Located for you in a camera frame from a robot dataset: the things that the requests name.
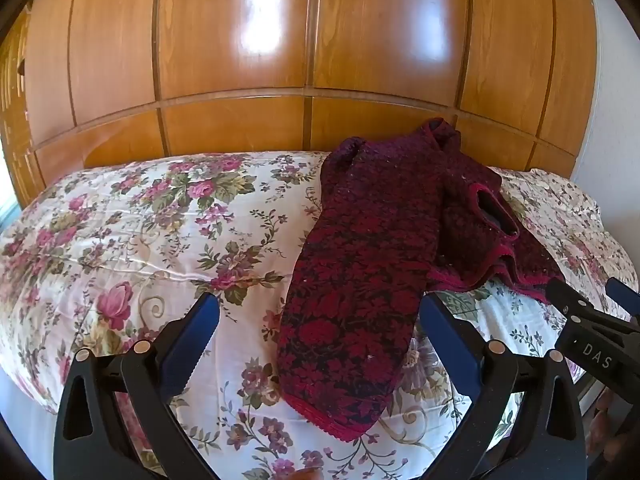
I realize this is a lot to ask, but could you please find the wooden wardrobe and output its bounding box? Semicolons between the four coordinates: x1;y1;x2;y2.
20;0;601;201

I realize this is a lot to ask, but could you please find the dark red floral knit sweater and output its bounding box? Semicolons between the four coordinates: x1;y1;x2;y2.
276;117;566;443

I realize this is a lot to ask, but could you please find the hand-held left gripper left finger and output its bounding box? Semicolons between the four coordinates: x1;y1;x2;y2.
52;292;221;480

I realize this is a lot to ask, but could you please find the floral bedspread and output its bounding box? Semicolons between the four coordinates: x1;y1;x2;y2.
0;150;638;480

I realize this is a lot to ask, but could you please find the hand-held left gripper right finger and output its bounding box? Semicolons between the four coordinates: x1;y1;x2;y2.
419;292;588;480

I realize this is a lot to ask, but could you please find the wooden slatted shutter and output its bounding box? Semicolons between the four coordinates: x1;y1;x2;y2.
0;25;46;206

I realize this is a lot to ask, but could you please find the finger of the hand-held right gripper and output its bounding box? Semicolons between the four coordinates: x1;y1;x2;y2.
546;278;590;322
606;277;640;313

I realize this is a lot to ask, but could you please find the person's right hand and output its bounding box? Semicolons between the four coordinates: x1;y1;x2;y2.
587;389;626;457

